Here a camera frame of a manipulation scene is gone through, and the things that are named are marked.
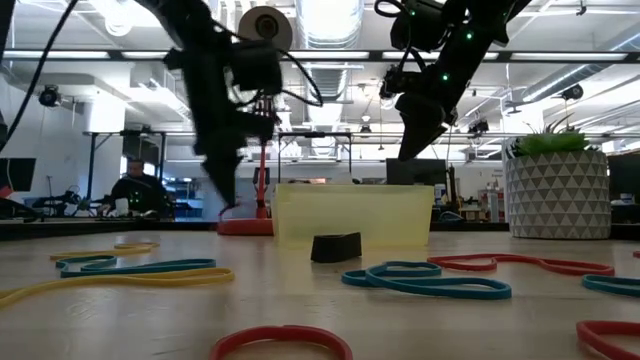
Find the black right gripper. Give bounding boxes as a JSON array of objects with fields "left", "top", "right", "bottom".
[{"left": 397, "top": 47, "right": 482, "bottom": 163}]

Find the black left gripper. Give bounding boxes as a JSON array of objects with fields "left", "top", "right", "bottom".
[{"left": 163, "top": 43, "right": 277, "bottom": 209}]

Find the yellow translucent plastic bin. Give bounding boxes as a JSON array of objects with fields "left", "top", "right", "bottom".
[{"left": 271, "top": 182, "right": 436, "bottom": 250}]

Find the yellow rubber band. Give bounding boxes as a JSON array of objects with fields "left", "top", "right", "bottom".
[
  {"left": 0, "top": 266, "right": 236, "bottom": 311},
  {"left": 48, "top": 241, "right": 162, "bottom": 262}
]

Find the blue rubber band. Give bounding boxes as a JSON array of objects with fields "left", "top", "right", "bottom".
[
  {"left": 581, "top": 273, "right": 640, "bottom": 299},
  {"left": 340, "top": 260, "right": 513, "bottom": 302},
  {"left": 54, "top": 254, "right": 218, "bottom": 279}
]

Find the blue storage shelf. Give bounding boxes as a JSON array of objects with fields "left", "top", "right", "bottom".
[{"left": 167, "top": 177, "right": 205, "bottom": 220}]

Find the black monitor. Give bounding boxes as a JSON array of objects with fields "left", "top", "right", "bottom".
[
  {"left": 606, "top": 151, "right": 640, "bottom": 205},
  {"left": 0, "top": 157, "right": 38, "bottom": 193},
  {"left": 385, "top": 157, "right": 448, "bottom": 187}
]

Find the red desk lamp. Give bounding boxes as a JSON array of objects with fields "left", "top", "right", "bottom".
[{"left": 215, "top": 4, "right": 295, "bottom": 237}]

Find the person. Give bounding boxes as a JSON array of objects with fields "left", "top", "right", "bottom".
[{"left": 96, "top": 156, "right": 172, "bottom": 220}]

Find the black overhead crossbar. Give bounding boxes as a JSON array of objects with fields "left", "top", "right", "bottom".
[{"left": 0, "top": 48, "right": 640, "bottom": 65}]

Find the succulent in patterned white pot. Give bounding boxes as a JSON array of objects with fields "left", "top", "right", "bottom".
[{"left": 503, "top": 113, "right": 613, "bottom": 240}]

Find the black ceiling-mounted camera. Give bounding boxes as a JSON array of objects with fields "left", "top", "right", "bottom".
[
  {"left": 559, "top": 82, "right": 585, "bottom": 102},
  {"left": 466, "top": 117, "right": 491, "bottom": 136},
  {"left": 378, "top": 67, "right": 409, "bottom": 111},
  {"left": 37, "top": 83, "right": 63, "bottom": 109}
]

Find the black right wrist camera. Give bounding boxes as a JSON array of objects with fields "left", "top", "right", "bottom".
[{"left": 388, "top": 0, "right": 454, "bottom": 54}]

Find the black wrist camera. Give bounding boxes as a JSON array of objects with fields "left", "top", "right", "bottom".
[
  {"left": 228, "top": 38, "right": 285, "bottom": 97},
  {"left": 388, "top": 0, "right": 454, "bottom": 54}
]

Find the black metal rig frame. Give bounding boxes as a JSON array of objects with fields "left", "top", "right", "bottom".
[
  {"left": 81, "top": 129, "right": 170, "bottom": 202},
  {"left": 276, "top": 131, "right": 354, "bottom": 185}
]

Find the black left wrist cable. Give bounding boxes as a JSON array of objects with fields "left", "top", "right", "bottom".
[{"left": 277, "top": 47, "right": 324, "bottom": 108}]

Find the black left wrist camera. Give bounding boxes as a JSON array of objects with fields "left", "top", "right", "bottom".
[{"left": 228, "top": 38, "right": 285, "bottom": 97}]

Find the silver ceiling air duct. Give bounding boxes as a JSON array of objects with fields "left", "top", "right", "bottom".
[
  {"left": 293, "top": 0, "right": 366, "bottom": 104},
  {"left": 504, "top": 19, "right": 640, "bottom": 109}
]

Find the black hanging cable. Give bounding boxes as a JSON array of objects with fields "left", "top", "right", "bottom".
[{"left": 0, "top": 0, "right": 81, "bottom": 152}]

